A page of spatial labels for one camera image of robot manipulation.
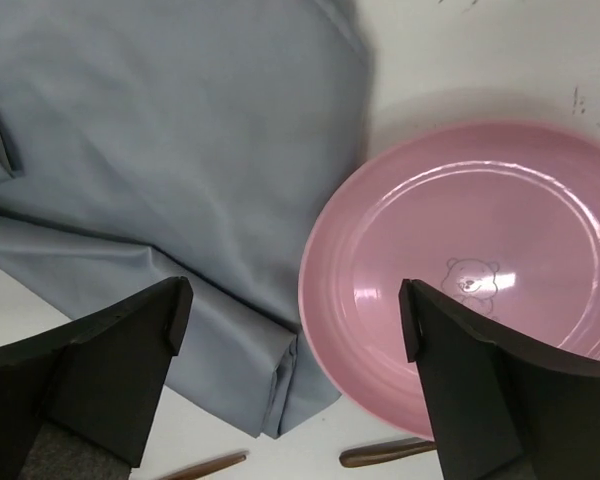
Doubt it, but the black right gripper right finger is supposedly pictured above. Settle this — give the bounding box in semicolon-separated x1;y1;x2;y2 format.
399;280;600;479

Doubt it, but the pink plate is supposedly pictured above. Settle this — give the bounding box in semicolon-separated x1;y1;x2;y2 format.
298;122;600;439

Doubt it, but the copper knife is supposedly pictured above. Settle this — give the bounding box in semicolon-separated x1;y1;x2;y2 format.
163;451;248;480

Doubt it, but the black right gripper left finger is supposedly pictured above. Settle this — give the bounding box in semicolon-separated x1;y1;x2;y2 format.
0;277;193;479

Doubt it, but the grey cloth placemat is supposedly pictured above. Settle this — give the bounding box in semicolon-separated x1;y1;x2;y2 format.
0;1;372;438

